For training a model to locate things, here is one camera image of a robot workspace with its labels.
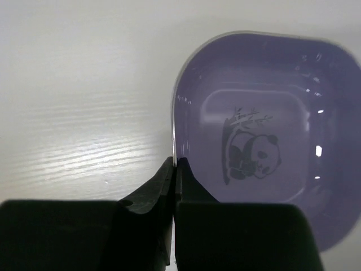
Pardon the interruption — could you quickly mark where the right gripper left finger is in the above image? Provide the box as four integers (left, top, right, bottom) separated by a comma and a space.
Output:
1, 158, 174, 270

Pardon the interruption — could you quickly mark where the purple plate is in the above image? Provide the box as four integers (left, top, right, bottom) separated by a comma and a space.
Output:
171, 32, 360, 251

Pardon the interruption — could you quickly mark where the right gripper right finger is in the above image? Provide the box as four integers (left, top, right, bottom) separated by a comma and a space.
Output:
174, 158, 323, 270

